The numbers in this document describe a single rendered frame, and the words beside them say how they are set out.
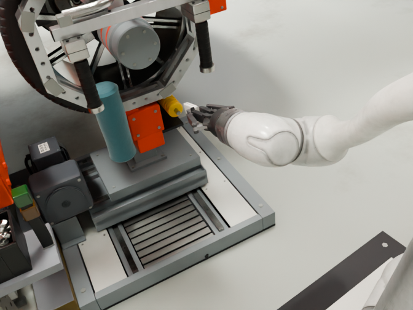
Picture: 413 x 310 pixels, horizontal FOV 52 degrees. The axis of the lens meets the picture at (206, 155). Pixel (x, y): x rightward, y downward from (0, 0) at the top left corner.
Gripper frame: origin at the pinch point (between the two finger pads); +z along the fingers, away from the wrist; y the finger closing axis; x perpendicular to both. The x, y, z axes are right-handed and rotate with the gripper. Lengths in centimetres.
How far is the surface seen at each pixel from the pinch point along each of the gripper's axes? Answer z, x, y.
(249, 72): 125, 39, -96
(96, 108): 7.5, -8.3, 22.9
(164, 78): 34.7, -1.8, -7.5
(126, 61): 12.8, -16.2, 9.6
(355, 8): 147, 33, -213
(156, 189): 50, 44, 5
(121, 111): 19.8, -1.2, 14.2
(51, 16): 35, -32, 21
